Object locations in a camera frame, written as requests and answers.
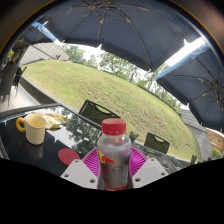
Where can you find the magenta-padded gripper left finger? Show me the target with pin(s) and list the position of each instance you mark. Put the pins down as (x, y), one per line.
(78, 173)

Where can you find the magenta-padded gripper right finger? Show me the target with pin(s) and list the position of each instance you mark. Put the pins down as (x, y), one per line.
(150, 171)

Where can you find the red-capped clear drink bottle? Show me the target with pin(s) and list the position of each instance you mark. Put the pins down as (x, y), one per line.
(114, 156)

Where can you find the flat round red coaster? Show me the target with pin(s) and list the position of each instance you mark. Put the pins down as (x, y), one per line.
(67, 156)

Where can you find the small black mesh chair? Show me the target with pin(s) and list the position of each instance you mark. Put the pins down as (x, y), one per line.
(156, 143)

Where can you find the golden foil bag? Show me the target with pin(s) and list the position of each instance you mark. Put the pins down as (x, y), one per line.
(53, 120)

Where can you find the grey sloped roof building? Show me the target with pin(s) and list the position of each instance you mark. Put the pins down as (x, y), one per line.
(196, 133)

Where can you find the wide black mesh chair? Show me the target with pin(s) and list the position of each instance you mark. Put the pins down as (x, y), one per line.
(96, 111)

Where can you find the navy umbrella with white edge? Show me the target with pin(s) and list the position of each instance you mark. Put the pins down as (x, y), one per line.
(196, 86)

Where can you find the grey slatted building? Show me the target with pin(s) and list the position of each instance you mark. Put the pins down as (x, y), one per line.
(45, 53)

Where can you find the person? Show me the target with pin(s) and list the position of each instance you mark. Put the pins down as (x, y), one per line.
(16, 55)

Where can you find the large navy patio umbrella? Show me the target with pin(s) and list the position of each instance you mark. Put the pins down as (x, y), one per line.
(126, 30)

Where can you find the navy umbrella with blue band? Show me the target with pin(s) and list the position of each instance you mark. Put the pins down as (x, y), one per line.
(38, 33)

